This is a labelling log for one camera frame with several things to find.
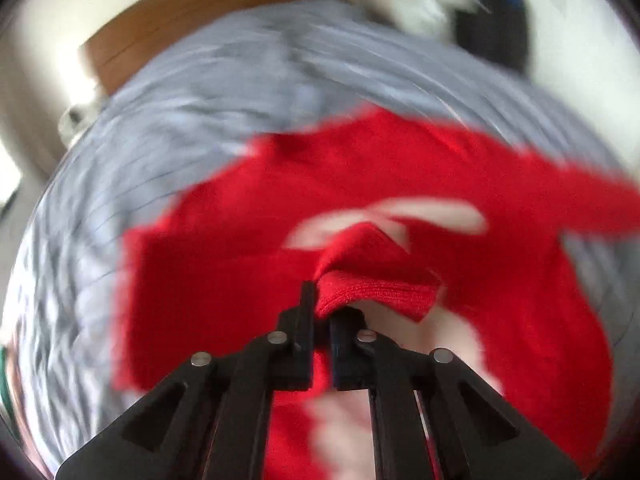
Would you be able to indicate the brown wooden headboard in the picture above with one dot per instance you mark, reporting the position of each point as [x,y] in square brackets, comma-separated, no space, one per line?
[175,20]

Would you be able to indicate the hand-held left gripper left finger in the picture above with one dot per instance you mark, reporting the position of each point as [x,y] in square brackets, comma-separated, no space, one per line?
[305,340]

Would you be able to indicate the white round device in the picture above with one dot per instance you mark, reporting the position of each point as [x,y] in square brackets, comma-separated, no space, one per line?
[75,122]

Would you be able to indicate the grey plaid blanket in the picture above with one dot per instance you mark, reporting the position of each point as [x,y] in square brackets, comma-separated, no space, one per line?
[200,110]

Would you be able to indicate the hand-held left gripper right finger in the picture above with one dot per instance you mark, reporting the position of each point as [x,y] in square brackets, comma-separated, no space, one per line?
[345,350]

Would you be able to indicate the red knit sweater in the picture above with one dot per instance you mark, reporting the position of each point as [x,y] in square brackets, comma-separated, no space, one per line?
[240,260]

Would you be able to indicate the dark object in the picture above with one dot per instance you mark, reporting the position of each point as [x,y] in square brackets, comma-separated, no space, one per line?
[495,25]

